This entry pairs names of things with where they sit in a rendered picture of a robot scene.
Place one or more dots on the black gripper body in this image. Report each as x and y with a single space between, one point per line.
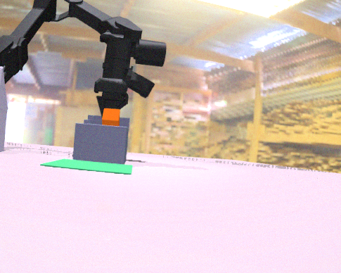
114 74

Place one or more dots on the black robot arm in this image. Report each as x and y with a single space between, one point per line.
122 37

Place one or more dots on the orange l-shaped part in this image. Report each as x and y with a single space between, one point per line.
111 117

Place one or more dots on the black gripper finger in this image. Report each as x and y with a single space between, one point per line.
121 106
109 102

